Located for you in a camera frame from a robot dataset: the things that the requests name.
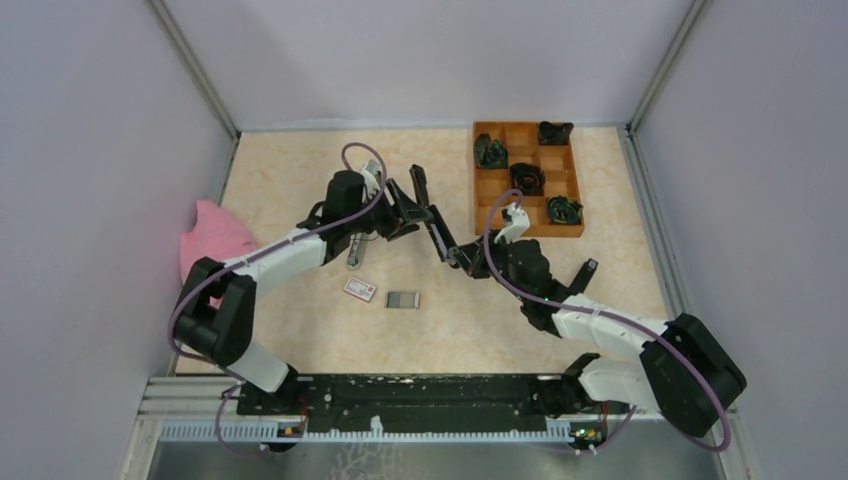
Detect blue green rolled sock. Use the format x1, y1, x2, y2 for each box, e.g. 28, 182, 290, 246
546, 196, 583, 225

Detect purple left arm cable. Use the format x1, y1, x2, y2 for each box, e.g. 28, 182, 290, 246
166, 142, 389, 460

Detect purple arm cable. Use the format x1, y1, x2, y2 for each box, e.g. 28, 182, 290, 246
481, 189, 734, 456
166, 142, 389, 460

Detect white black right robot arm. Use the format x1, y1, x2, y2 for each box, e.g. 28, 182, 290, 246
441, 239, 747, 438

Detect pink cloth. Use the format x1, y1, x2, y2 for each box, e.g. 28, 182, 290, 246
178, 199, 258, 286

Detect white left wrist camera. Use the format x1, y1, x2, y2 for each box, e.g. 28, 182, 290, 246
359, 159, 383, 198

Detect grey silver stapler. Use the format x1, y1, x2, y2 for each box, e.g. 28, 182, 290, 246
345, 233, 368, 271

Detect red white staple box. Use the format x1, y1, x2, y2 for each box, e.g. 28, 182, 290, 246
343, 277, 377, 303

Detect staple box tray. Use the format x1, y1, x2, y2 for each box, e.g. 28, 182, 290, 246
385, 291, 421, 309

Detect green camouflage rolled sock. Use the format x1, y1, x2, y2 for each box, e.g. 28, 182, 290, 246
473, 134, 508, 170

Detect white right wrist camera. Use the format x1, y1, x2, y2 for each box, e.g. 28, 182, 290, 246
494, 202, 530, 244

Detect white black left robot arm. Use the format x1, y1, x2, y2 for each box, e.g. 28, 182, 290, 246
169, 165, 434, 414

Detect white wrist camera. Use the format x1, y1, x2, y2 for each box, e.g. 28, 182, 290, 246
359, 159, 383, 198
494, 202, 530, 244

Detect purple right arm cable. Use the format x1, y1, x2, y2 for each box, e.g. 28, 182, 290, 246
481, 189, 734, 456

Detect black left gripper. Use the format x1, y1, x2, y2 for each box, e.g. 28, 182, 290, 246
347, 178, 433, 242

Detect black stapler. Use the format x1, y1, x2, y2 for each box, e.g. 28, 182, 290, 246
410, 164, 459, 269

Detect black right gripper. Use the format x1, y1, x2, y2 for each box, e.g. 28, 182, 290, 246
451, 228, 529, 303

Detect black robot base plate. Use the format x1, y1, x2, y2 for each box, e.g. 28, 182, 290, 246
235, 373, 631, 449

